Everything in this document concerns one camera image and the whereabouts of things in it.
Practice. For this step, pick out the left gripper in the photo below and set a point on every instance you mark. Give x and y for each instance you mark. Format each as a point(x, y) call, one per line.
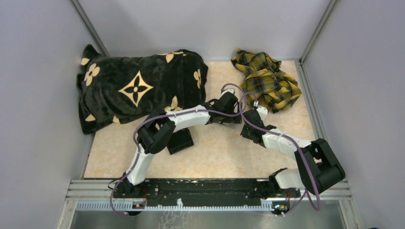
point(236, 119)

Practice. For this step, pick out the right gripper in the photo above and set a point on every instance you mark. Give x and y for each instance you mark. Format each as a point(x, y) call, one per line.
point(244, 133)

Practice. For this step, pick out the yellow plaid cloth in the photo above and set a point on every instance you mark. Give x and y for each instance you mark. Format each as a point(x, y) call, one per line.
point(272, 87)

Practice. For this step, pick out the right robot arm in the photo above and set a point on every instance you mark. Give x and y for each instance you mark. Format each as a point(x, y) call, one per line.
point(318, 168)

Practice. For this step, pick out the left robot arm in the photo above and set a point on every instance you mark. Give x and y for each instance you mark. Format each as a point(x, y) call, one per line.
point(159, 131)

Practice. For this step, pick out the black rectangular box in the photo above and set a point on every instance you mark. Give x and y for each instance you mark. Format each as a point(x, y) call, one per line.
point(179, 141)

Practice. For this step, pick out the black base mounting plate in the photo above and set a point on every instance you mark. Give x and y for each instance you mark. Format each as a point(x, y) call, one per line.
point(204, 192)

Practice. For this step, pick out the black floral plush blanket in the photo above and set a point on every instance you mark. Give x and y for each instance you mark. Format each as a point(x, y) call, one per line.
point(120, 90)

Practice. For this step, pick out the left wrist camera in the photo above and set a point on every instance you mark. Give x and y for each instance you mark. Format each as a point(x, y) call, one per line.
point(229, 90)

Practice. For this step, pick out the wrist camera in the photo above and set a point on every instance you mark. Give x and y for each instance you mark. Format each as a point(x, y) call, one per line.
point(262, 111)
point(229, 90)

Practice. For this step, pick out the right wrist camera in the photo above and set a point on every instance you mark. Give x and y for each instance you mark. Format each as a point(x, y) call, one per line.
point(262, 111)

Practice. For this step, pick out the white cable duct strip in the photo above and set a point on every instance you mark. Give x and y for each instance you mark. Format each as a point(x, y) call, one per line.
point(129, 206)

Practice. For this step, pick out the aluminium front rail frame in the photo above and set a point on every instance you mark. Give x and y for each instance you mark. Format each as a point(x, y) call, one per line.
point(98, 188)

